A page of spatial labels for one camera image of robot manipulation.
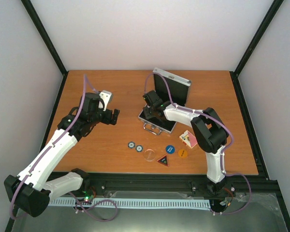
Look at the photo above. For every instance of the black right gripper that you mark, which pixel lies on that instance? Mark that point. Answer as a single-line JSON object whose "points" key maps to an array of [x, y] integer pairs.
{"points": [[148, 116]]}

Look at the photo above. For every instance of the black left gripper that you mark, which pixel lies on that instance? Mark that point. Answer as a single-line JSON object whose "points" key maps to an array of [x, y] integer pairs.
{"points": [[108, 119]]}

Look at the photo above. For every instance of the aluminium poker case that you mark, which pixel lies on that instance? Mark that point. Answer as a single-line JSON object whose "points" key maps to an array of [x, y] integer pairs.
{"points": [[169, 88]]}

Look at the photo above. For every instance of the blue white poker chip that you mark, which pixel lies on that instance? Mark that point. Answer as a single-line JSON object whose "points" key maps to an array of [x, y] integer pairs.
{"points": [[131, 145], [139, 148]]}

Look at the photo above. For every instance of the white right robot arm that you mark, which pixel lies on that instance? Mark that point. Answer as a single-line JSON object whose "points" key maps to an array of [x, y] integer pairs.
{"points": [[211, 134]]}

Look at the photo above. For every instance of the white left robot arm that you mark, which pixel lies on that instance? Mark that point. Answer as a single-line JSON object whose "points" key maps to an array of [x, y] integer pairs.
{"points": [[30, 190]]}

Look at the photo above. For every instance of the pink playing card deck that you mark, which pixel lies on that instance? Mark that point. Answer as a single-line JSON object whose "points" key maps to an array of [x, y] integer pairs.
{"points": [[188, 139]]}

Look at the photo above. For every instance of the blue round token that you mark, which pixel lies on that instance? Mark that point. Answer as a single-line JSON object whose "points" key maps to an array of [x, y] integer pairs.
{"points": [[170, 149]]}

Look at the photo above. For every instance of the clear round disc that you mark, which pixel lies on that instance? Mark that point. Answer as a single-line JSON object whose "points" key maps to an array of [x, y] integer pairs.
{"points": [[149, 155]]}

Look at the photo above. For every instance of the orange round token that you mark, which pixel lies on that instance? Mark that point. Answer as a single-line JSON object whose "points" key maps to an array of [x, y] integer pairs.
{"points": [[182, 153]]}

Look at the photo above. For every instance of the black red triangle token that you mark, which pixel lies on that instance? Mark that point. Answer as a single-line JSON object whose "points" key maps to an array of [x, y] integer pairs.
{"points": [[163, 160]]}

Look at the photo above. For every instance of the black aluminium frame rail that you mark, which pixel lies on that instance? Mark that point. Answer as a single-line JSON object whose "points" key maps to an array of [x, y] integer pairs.
{"points": [[190, 184]]}

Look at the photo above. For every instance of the white cable duct strip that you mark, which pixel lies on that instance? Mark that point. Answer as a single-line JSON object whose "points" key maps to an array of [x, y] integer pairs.
{"points": [[123, 203]]}

